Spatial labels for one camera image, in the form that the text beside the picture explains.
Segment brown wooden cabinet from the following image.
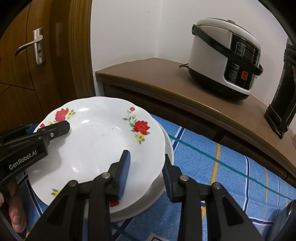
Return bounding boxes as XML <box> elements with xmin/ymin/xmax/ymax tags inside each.
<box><xmin>95</xmin><ymin>57</ymin><xmax>296</xmax><ymax>180</ymax></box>

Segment white plate red flowers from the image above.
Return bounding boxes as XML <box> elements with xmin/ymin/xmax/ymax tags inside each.
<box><xmin>26</xmin><ymin>97</ymin><xmax>166</xmax><ymax>208</ymax></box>

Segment grey round plate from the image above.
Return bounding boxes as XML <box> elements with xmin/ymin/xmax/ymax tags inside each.
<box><xmin>84</xmin><ymin>115</ymin><xmax>174</xmax><ymax>222</ymax></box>

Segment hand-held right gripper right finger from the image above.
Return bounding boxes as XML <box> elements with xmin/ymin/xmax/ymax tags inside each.
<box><xmin>162</xmin><ymin>154</ymin><xmax>264</xmax><ymax>241</ymax></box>

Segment white black rice cooker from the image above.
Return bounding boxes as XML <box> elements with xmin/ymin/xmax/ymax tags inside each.
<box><xmin>188</xmin><ymin>18</ymin><xmax>264</xmax><ymax>100</ymax></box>

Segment person's left hand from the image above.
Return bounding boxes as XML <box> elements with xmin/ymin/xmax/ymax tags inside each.
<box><xmin>0</xmin><ymin>179</ymin><xmax>27</xmax><ymax>233</ymax></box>

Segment brown wooden door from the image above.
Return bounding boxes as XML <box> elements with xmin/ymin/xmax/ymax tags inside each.
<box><xmin>0</xmin><ymin>3</ymin><xmax>78</xmax><ymax>132</ymax></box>

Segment black thermos flask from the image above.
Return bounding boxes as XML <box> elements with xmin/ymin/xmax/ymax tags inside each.
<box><xmin>264</xmin><ymin>38</ymin><xmax>296</xmax><ymax>139</ymax></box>

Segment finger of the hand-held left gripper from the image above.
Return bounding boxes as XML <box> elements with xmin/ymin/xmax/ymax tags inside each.
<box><xmin>38</xmin><ymin>120</ymin><xmax>71</xmax><ymax>142</ymax></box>
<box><xmin>24</xmin><ymin>124</ymin><xmax>38</xmax><ymax>135</ymax></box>

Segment silver door handle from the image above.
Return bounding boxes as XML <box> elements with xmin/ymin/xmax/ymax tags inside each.
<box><xmin>14</xmin><ymin>28</ymin><xmax>45</xmax><ymax>67</ymax></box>

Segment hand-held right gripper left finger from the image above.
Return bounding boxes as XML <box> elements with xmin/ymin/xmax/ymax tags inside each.
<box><xmin>30</xmin><ymin>150</ymin><xmax>131</xmax><ymax>241</ymax></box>

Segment blue plaid cloth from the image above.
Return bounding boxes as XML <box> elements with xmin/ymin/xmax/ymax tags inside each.
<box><xmin>14</xmin><ymin>115</ymin><xmax>296</xmax><ymax>241</ymax></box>

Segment wooden door frame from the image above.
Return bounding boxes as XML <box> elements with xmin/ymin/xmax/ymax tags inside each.
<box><xmin>52</xmin><ymin>0</ymin><xmax>96</xmax><ymax>102</ymax></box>

